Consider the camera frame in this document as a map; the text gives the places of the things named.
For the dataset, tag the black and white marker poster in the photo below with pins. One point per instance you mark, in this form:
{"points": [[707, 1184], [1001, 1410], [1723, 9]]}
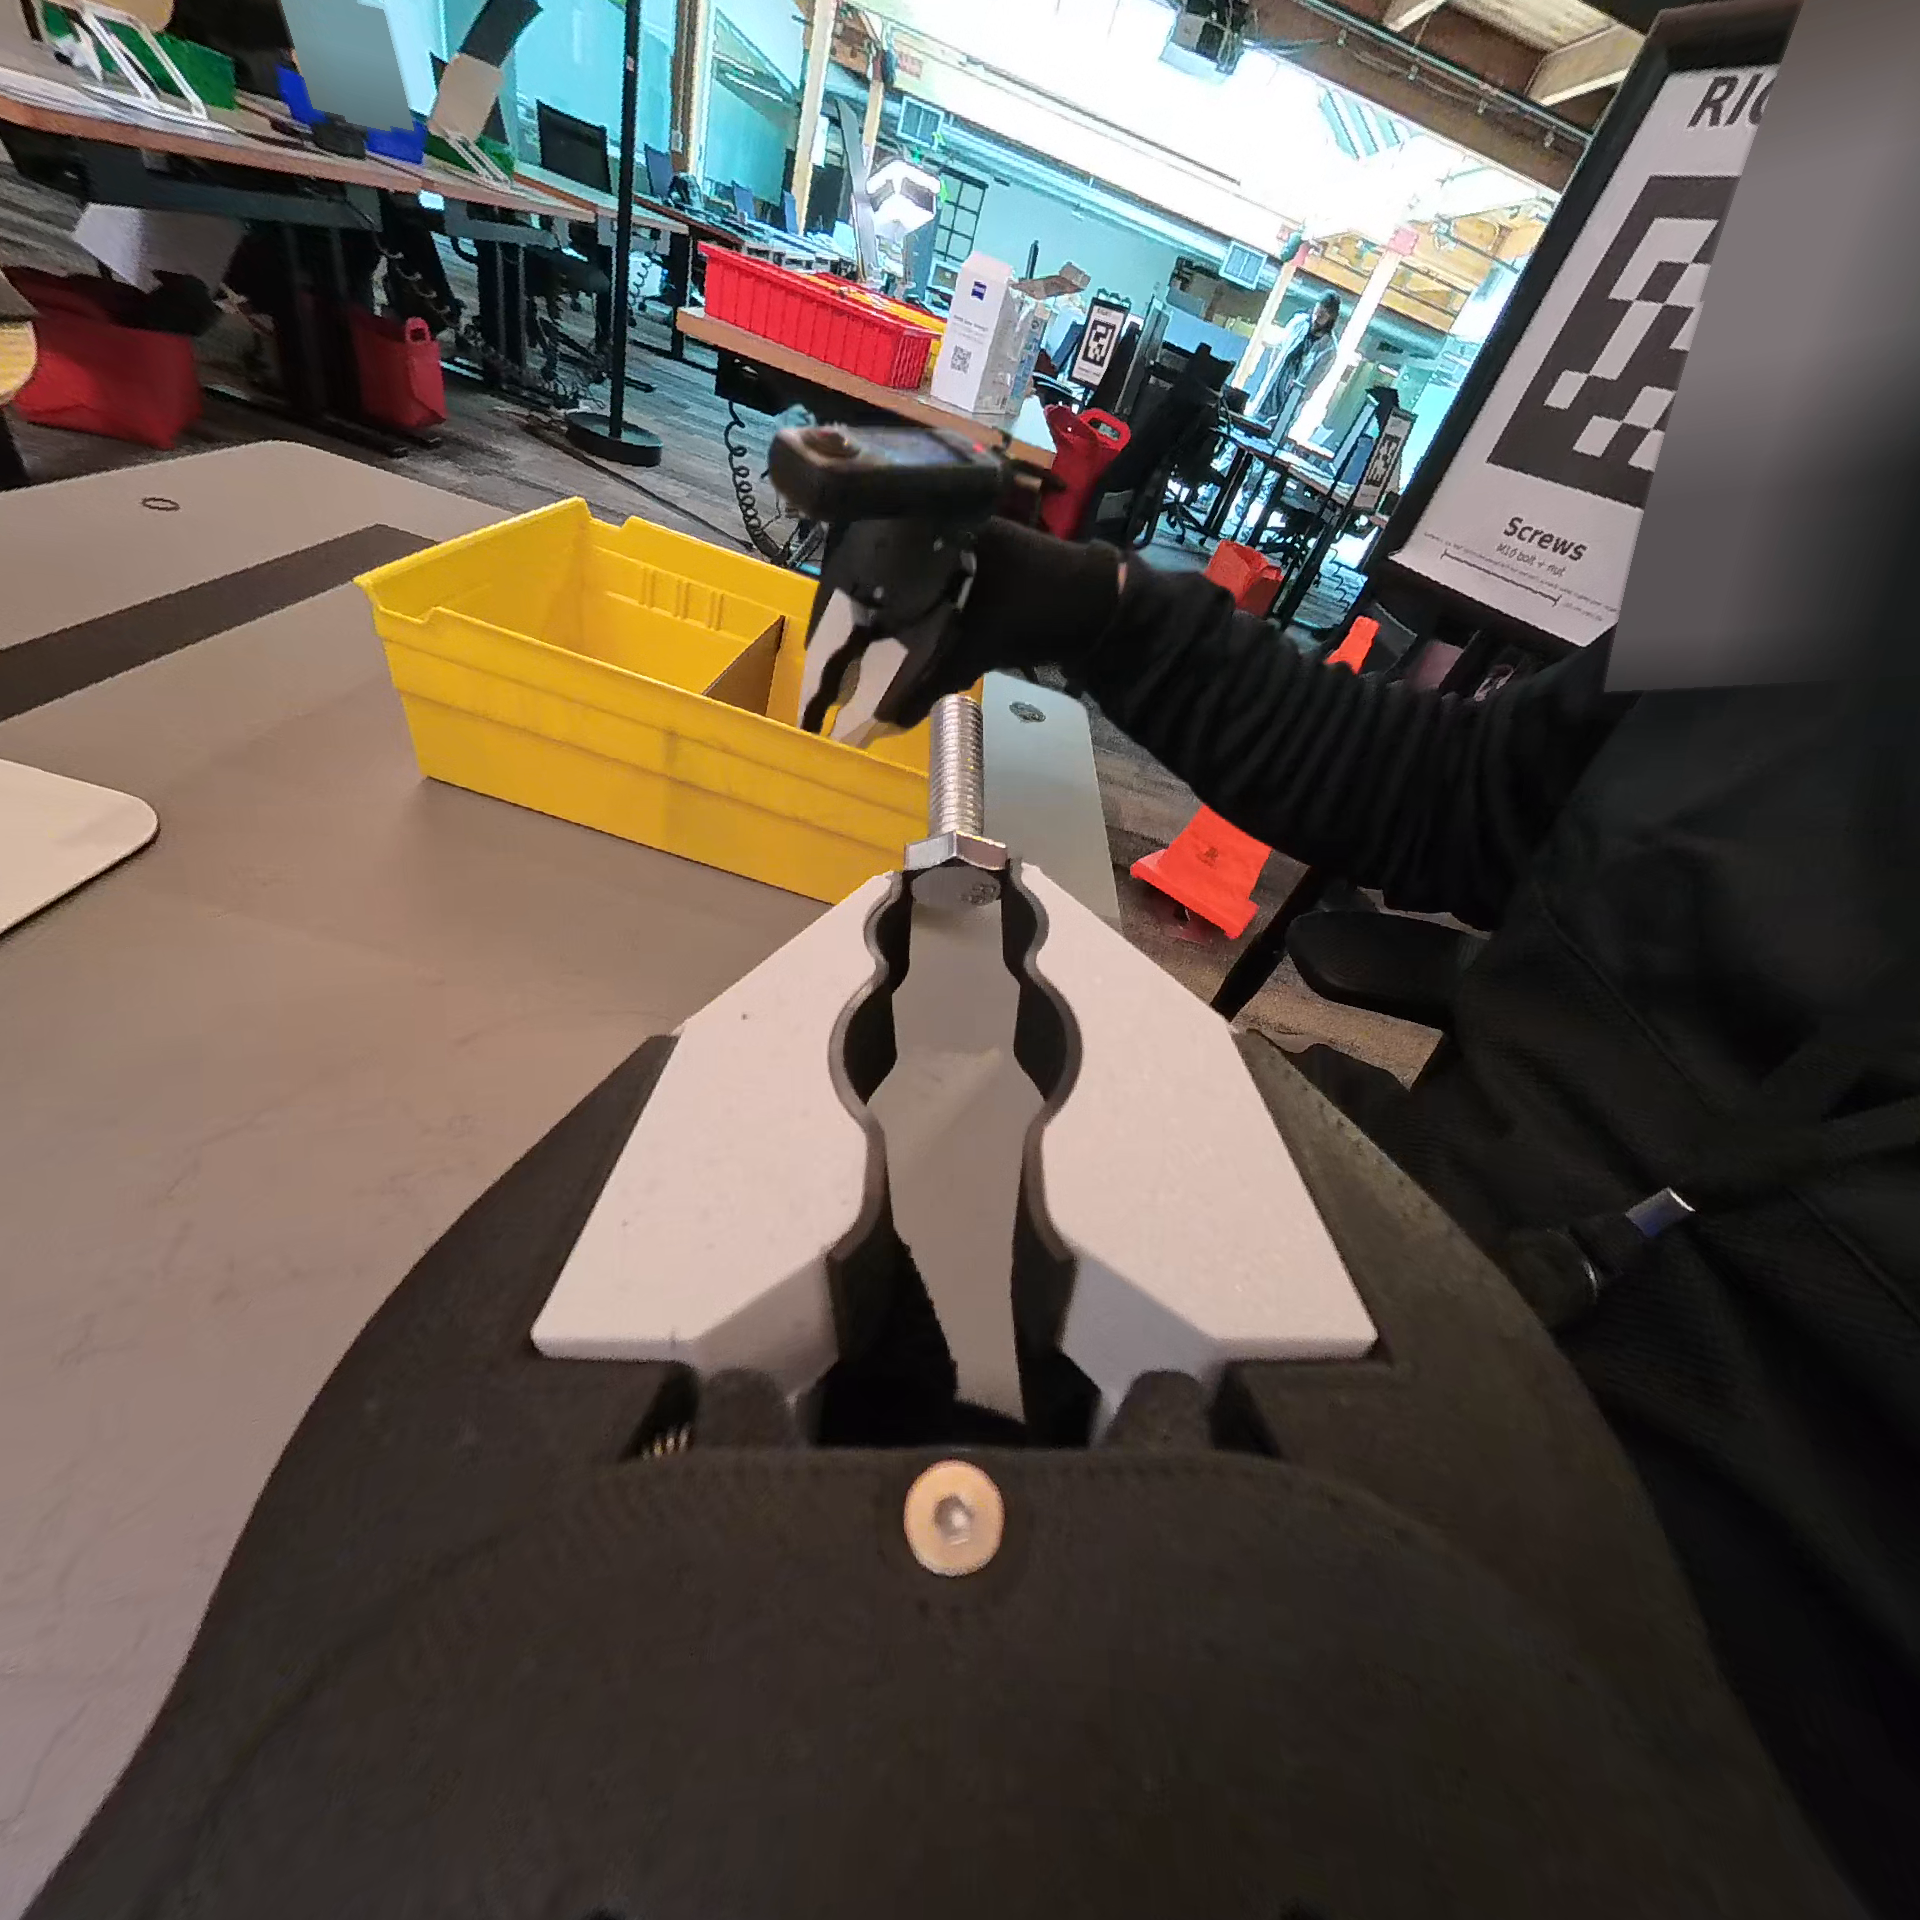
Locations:
{"points": [[1389, 453], [1101, 339]]}

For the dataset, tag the tilted wooden board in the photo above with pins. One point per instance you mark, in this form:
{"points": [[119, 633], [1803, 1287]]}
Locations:
{"points": [[481, 75]]}

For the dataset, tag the orange storage bin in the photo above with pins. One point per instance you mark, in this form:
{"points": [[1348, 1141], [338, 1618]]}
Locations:
{"points": [[1246, 580]]}

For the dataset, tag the black badge reel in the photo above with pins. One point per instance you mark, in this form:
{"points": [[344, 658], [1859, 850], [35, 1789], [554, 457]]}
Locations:
{"points": [[1605, 1245]]}

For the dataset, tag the framed marker sign board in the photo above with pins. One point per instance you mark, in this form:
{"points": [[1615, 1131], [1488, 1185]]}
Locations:
{"points": [[1561, 555]]}

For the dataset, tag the ceiling projector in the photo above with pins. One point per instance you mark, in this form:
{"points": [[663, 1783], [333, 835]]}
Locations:
{"points": [[1201, 35]]}

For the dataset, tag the silver hex bolt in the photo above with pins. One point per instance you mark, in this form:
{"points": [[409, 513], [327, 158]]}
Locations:
{"points": [[956, 781]]}

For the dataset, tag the blue storage bin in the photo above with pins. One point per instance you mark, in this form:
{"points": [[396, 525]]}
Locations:
{"points": [[394, 142]]}

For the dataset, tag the black floor pole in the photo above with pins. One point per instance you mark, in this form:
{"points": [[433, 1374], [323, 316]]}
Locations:
{"points": [[619, 225]]}

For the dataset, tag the brown edged desk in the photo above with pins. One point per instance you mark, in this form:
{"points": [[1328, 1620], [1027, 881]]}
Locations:
{"points": [[226, 151], [855, 384]]}

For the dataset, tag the black bin divider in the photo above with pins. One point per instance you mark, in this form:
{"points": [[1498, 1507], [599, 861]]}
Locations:
{"points": [[752, 677]]}

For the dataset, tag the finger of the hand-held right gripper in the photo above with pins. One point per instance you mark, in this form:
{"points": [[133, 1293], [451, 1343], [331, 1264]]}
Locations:
{"points": [[822, 660], [887, 691]]}

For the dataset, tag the person's right forearm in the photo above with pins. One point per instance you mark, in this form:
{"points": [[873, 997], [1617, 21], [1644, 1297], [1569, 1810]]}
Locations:
{"points": [[1352, 752]]}

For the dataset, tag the black easel stand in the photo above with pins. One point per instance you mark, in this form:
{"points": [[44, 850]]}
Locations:
{"points": [[1403, 602]]}

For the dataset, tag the white plastic bag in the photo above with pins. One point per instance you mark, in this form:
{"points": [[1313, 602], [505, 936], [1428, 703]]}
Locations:
{"points": [[159, 249]]}

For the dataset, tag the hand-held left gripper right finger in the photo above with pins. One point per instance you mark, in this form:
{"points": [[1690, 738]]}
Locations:
{"points": [[1201, 1185]]}

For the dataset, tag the green storage bin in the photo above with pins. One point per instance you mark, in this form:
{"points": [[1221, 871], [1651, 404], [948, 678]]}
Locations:
{"points": [[179, 67]]}

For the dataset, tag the red storage bin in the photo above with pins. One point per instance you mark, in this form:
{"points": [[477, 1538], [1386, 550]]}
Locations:
{"points": [[812, 315]]}

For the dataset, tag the dark table slot cover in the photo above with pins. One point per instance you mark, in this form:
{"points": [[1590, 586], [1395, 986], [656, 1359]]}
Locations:
{"points": [[179, 615]]}

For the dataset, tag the white board stand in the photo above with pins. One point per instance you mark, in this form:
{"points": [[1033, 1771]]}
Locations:
{"points": [[62, 840]]}

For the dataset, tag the person's right hand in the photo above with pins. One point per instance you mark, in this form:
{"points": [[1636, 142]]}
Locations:
{"points": [[1044, 607]]}

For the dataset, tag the yellow storage bin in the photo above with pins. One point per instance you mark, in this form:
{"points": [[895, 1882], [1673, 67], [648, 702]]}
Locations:
{"points": [[602, 752]]}

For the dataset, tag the white carton box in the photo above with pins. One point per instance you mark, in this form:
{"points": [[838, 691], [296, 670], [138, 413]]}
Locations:
{"points": [[984, 337]]}

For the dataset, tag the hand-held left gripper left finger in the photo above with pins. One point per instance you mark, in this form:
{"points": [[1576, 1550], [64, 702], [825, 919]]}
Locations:
{"points": [[719, 1185]]}

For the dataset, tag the red bag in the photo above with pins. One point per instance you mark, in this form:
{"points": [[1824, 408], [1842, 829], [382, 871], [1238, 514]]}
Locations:
{"points": [[104, 368], [1084, 467], [397, 374]]}

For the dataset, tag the black office chair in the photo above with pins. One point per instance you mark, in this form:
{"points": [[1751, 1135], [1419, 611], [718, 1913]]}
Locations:
{"points": [[1179, 435]]}

